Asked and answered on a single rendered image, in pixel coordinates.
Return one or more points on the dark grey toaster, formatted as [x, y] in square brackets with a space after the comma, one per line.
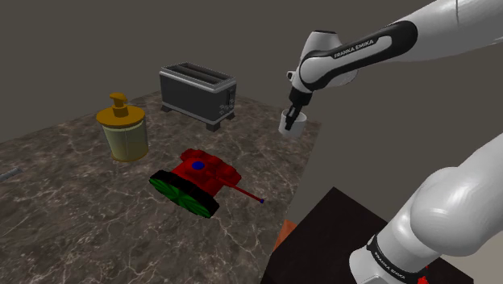
[196, 93]

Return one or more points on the small grey cylinder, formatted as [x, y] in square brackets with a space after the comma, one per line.
[9, 173]

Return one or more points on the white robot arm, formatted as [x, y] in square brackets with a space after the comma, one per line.
[444, 212]

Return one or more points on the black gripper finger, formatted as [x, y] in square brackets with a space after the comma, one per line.
[291, 117]

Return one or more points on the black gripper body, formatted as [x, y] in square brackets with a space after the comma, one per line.
[298, 98]

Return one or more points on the dark robot stand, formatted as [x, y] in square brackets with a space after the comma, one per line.
[318, 244]

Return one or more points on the red toy tank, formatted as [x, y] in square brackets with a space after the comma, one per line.
[204, 177]

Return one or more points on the yellow soap dispenser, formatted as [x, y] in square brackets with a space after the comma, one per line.
[125, 135]

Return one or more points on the white cup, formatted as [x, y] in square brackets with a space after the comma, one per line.
[299, 125]

